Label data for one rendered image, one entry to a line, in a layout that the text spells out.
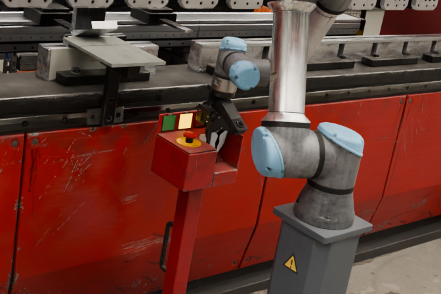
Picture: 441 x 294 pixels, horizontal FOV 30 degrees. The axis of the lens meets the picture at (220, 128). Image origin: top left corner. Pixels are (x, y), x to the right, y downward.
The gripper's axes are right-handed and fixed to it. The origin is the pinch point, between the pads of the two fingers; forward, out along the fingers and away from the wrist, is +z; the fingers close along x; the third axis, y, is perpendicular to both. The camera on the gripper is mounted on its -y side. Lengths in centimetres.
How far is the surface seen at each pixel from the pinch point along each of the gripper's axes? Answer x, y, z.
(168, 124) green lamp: 11.5, 9.3, -6.7
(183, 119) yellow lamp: 6.1, 9.4, -7.8
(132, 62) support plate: 27.1, 11.2, -26.0
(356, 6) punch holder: -89, 33, -35
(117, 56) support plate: 28.2, 17.0, -25.5
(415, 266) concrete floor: -139, 0, 74
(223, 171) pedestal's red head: 0.7, -6.5, 2.3
